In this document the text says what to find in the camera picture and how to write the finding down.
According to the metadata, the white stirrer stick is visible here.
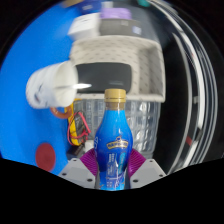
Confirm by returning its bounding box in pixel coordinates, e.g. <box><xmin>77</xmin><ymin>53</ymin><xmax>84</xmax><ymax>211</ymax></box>
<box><xmin>71</xmin><ymin>83</ymin><xmax>93</xmax><ymax>90</ymax></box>

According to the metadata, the black box white label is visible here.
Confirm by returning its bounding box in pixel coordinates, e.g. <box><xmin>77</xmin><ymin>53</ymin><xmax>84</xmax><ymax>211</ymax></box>
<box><xmin>66</xmin><ymin>141</ymin><xmax>88</xmax><ymax>161</ymax></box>

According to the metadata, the black rectangular speaker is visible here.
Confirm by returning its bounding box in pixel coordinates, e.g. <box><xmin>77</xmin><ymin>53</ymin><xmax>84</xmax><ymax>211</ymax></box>
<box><xmin>74</xmin><ymin>62</ymin><xmax>134</xmax><ymax>94</ymax></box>

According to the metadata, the flat round red coaster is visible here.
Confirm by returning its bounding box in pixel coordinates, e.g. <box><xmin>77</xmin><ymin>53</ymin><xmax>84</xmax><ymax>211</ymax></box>
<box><xmin>35</xmin><ymin>142</ymin><xmax>57</xmax><ymax>173</ymax></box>

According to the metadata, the blue drink bottle gold cap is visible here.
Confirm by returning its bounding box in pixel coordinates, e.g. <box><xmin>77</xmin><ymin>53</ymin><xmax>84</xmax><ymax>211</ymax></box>
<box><xmin>94</xmin><ymin>88</ymin><xmax>134</xmax><ymax>191</ymax></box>

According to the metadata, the red test lead cable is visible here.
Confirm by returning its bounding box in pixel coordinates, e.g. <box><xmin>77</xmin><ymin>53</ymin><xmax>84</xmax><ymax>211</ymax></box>
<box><xmin>67</xmin><ymin>111</ymin><xmax>92</xmax><ymax>144</ymax></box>

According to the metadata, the yellow multimeter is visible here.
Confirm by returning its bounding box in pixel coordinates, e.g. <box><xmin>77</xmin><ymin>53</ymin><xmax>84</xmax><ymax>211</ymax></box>
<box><xmin>67</xmin><ymin>103</ymin><xmax>91</xmax><ymax>147</ymax></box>

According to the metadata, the white mug orange handle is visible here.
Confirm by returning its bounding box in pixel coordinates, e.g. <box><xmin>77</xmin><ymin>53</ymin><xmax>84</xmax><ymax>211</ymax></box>
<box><xmin>25</xmin><ymin>60</ymin><xmax>80</xmax><ymax>120</ymax></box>

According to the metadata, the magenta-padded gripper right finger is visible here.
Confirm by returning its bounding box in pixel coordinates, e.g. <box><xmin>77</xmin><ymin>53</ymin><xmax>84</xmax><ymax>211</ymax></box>
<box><xmin>128</xmin><ymin>148</ymin><xmax>167</xmax><ymax>189</ymax></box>

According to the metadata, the beige perforated tray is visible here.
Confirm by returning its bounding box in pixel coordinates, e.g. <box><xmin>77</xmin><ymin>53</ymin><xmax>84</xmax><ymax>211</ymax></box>
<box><xmin>69</xmin><ymin>34</ymin><xmax>166</xmax><ymax>104</ymax></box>

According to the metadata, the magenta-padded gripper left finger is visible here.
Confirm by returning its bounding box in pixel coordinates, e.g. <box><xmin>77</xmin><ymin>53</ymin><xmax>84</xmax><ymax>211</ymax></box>
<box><xmin>58</xmin><ymin>148</ymin><xmax>100</xmax><ymax>189</ymax></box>

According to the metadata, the dark grey box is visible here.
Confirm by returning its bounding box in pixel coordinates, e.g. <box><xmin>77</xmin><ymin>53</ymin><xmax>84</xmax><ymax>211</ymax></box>
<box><xmin>99</xmin><ymin>18</ymin><xmax>143</xmax><ymax>36</ymax></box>

